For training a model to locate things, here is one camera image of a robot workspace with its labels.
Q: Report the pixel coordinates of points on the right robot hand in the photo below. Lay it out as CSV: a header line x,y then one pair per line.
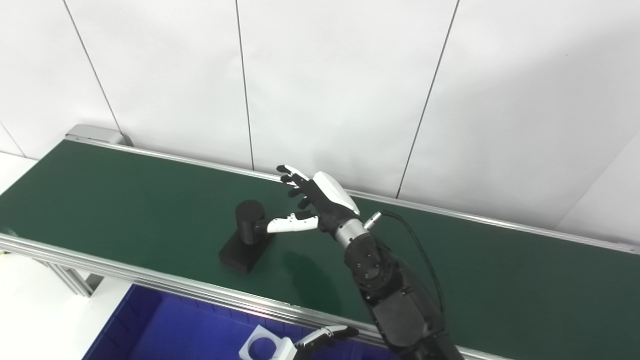
x,y
330,200

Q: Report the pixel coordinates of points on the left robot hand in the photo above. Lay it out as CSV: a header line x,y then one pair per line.
x,y
320,340

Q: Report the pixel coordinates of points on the black cylinder block part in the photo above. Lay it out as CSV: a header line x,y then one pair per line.
x,y
247,235

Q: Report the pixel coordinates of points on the blue plastic bin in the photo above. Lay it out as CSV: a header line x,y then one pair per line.
x,y
190,330

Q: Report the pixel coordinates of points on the green conveyor belt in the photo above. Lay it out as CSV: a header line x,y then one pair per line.
x,y
165,285
140,200

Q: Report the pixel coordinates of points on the aluminium conveyor leg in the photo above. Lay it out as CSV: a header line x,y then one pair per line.
x,y
75,280

